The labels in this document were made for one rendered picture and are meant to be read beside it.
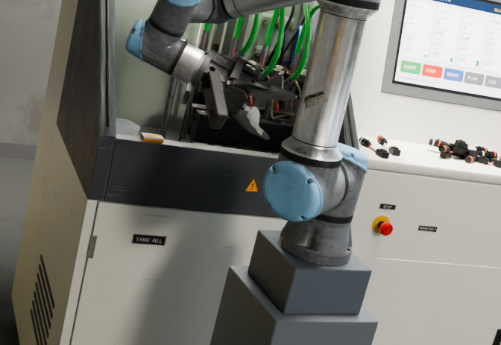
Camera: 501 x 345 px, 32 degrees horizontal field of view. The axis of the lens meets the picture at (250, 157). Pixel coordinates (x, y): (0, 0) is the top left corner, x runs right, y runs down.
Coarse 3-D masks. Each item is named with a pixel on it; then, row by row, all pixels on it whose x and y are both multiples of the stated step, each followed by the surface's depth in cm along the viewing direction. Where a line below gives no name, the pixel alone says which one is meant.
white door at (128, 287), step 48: (96, 240) 214; (144, 240) 218; (192, 240) 222; (240, 240) 227; (96, 288) 218; (144, 288) 223; (192, 288) 227; (96, 336) 223; (144, 336) 228; (192, 336) 232
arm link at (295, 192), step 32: (320, 0) 154; (352, 0) 151; (320, 32) 156; (352, 32) 154; (320, 64) 156; (352, 64) 157; (320, 96) 157; (320, 128) 159; (288, 160) 161; (320, 160) 159; (288, 192) 160; (320, 192) 159
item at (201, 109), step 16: (192, 128) 238; (208, 128) 236; (224, 128) 238; (240, 128) 239; (272, 128) 242; (288, 128) 244; (224, 144) 239; (240, 144) 241; (256, 144) 243; (272, 144) 244
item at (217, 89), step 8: (208, 72) 178; (216, 72) 178; (208, 80) 177; (216, 80) 177; (208, 88) 177; (216, 88) 176; (208, 96) 177; (216, 96) 174; (208, 104) 176; (216, 104) 173; (224, 104) 174; (208, 112) 176; (216, 112) 172; (224, 112) 173; (216, 120) 173; (224, 120) 173; (216, 128) 175
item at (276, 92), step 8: (272, 80) 178; (280, 80) 177; (272, 88) 175; (280, 88) 175; (256, 96) 177; (264, 96) 176; (272, 96) 176; (280, 96) 175; (288, 96) 175; (296, 96) 175
